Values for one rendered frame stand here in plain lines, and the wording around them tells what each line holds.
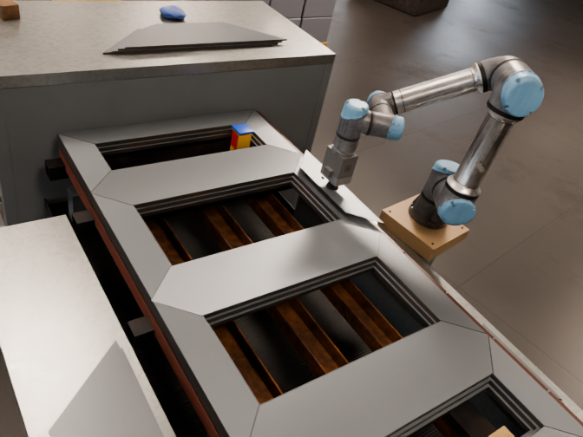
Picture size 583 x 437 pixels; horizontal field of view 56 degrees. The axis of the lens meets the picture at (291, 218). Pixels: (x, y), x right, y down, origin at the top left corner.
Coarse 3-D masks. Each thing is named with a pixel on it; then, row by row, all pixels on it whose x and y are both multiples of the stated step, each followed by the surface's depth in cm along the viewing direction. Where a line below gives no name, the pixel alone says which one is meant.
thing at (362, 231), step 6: (348, 222) 169; (354, 228) 167; (360, 228) 168; (366, 228) 168; (360, 234) 165; (366, 234) 166; (372, 234) 166; (366, 240) 164; (372, 240) 164; (378, 240) 165; (372, 246) 162; (378, 246) 162
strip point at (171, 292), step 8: (168, 272) 137; (168, 280) 135; (176, 280) 136; (160, 288) 133; (168, 288) 133; (176, 288) 134; (184, 288) 134; (160, 296) 131; (168, 296) 131; (176, 296) 132; (184, 296) 132; (168, 304) 129; (176, 304) 130; (184, 304) 130; (192, 304) 131; (192, 312) 129
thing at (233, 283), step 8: (208, 256) 145; (216, 256) 145; (224, 256) 146; (208, 264) 142; (216, 264) 143; (224, 264) 143; (232, 264) 144; (216, 272) 141; (224, 272) 141; (232, 272) 142; (240, 272) 142; (216, 280) 138; (224, 280) 139; (232, 280) 140; (240, 280) 140; (248, 280) 141; (224, 288) 137; (232, 288) 137; (240, 288) 138; (248, 288) 139; (232, 296) 135; (240, 296) 136; (248, 296) 136; (256, 296) 137; (232, 304) 133
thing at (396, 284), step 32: (224, 128) 201; (224, 192) 171; (320, 192) 179; (288, 288) 143; (320, 288) 149; (160, 320) 127; (224, 320) 132; (192, 384) 118; (480, 384) 131; (512, 416) 129
